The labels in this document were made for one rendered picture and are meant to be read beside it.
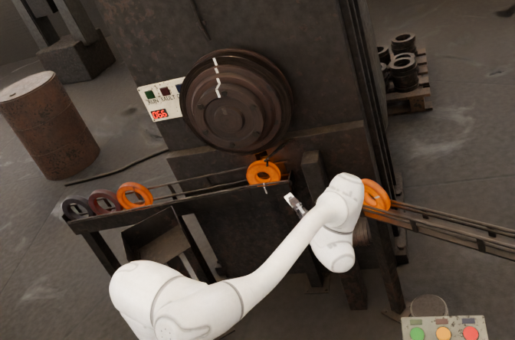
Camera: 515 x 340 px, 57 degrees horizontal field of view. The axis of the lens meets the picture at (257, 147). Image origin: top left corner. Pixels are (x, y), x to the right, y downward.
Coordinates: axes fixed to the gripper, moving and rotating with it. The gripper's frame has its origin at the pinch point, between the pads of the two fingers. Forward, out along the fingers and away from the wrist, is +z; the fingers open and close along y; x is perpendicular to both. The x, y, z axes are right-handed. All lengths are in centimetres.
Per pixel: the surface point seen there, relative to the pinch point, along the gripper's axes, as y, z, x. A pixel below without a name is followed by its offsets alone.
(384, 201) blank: 19.8, -6.7, 29.1
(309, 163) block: 8.7, 26.6, 17.1
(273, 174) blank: 10.8, 38.8, 2.4
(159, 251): 15, 46, -60
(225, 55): -49, 34, 11
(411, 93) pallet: 85, 146, 129
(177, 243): 16, 44, -51
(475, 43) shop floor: 112, 195, 224
